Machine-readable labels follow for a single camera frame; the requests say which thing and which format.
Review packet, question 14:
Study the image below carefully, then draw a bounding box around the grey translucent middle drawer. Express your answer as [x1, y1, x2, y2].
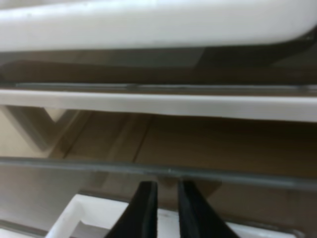
[0, 31, 317, 96]

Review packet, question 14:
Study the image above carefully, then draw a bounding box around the white drawer unit frame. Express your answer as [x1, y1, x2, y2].
[0, 0, 317, 154]

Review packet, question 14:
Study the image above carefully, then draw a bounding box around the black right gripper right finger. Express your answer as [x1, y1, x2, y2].
[178, 181, 238, 238]

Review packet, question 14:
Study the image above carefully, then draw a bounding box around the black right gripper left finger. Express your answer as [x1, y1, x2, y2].
[107, 181, 158, 238]

